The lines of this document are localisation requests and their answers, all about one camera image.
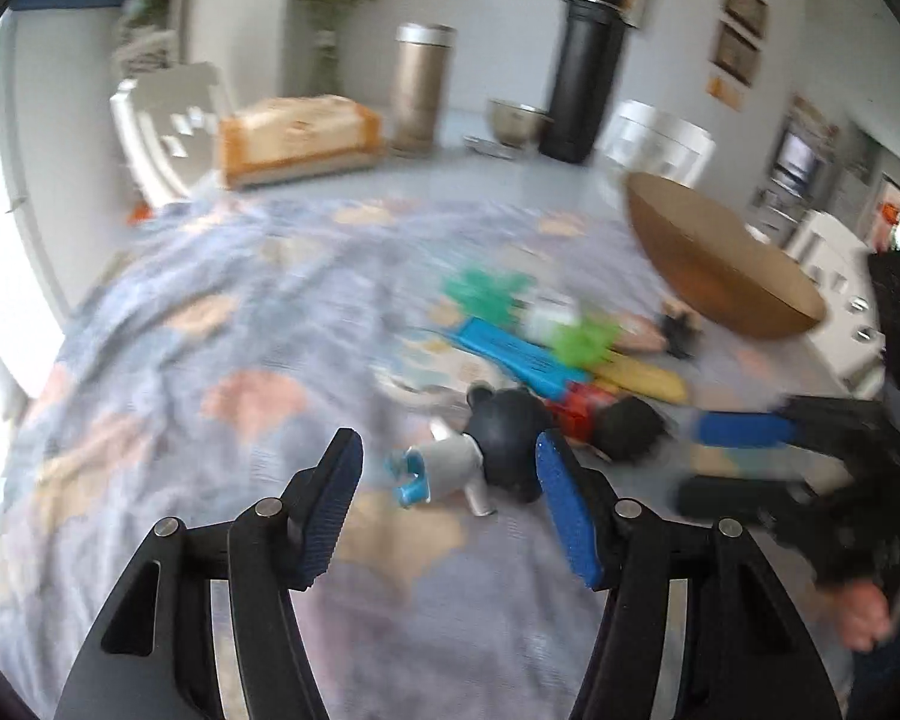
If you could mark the framed wall picture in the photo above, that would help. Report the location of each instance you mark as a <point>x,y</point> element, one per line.
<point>736,52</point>
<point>746,4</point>

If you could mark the yellow block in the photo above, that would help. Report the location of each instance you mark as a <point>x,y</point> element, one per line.
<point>641,381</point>

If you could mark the orange wall note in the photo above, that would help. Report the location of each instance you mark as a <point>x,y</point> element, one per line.
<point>725,90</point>

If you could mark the small metal dish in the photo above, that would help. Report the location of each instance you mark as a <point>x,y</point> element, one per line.
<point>491,146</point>

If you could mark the black thermos bottle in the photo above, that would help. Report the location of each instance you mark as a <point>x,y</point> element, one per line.
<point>581,90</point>

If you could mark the grey black toy figure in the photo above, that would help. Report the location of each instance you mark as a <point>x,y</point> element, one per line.
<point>506,439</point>

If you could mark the background shelf unit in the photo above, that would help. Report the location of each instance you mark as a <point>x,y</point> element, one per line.
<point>802,157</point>

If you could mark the teal green toy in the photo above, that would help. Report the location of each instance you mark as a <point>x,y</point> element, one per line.
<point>484,292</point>

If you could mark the pink flat plate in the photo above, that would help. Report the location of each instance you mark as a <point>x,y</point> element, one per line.
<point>641,334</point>

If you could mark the blue box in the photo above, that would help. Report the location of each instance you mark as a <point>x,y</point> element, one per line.
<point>510,352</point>

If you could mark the red black toy figure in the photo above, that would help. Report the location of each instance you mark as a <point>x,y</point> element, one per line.
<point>622,427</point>

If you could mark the gold tumbler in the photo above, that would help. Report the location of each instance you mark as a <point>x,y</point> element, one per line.
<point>420,90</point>

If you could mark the metal bowl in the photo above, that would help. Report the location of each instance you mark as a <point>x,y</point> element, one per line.
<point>517,124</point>

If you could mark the small potted plant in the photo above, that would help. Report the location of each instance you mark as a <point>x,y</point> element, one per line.
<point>150,15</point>

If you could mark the small black toy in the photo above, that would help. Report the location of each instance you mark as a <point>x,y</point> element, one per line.
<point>681,330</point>

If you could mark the white charger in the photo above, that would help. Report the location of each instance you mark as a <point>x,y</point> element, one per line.
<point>551,317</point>

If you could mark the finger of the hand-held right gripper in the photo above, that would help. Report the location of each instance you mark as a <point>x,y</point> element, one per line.
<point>742,431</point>
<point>727,499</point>

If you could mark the printed blanket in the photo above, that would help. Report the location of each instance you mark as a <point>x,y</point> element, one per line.
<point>195,360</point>

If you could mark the tall green plant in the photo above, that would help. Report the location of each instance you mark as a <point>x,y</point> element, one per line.
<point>334,7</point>

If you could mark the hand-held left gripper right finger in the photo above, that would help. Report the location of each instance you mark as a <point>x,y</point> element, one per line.
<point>566,517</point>

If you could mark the wooden bowl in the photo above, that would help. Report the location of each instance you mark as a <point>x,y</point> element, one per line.
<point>712,270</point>

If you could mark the person's right hand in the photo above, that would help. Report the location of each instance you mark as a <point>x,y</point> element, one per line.
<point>862,611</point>

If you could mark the light green toy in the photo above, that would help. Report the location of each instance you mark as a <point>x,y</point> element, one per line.
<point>581,343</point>

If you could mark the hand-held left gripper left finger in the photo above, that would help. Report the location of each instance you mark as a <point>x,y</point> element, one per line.
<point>336,514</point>

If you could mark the orange white cardboard box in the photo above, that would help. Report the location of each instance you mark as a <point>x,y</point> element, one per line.
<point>300,139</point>

